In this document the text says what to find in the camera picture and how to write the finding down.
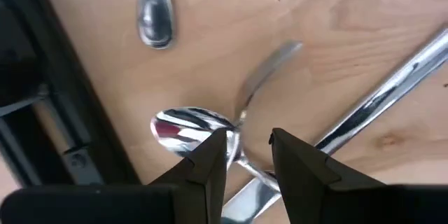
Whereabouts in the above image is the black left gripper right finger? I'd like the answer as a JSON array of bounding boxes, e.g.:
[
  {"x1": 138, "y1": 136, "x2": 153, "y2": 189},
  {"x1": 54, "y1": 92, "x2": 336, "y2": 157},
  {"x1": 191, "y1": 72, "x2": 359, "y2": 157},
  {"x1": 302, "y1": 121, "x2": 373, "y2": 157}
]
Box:
[{"x1": 271, "y1": 128, "x2": 448, "y2": 224}]

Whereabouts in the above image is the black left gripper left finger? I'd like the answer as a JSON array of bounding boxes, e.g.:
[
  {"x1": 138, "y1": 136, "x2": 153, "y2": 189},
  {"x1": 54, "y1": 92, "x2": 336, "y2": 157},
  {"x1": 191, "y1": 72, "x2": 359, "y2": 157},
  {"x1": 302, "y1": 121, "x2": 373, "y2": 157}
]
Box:
[{"x1": 0, "y1": 128, "x2": 228, "y2": 224}]

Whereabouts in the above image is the silver spoon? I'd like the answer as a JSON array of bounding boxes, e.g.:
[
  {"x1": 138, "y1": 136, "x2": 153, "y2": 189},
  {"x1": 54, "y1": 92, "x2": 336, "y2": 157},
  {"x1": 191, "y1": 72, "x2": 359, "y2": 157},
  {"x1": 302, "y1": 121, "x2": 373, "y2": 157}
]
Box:
[
  {"x1": 149, "y1": 106, "x2": 283, "y2": 193},
  {"x1": 136, "y1": 0, "x2": 175, "y2": 50}
]

